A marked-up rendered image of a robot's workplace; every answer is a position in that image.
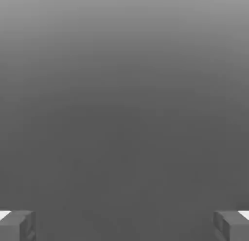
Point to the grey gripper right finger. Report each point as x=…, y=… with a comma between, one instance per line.
x=233, y=226

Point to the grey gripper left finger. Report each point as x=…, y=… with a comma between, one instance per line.
x=14, y=226

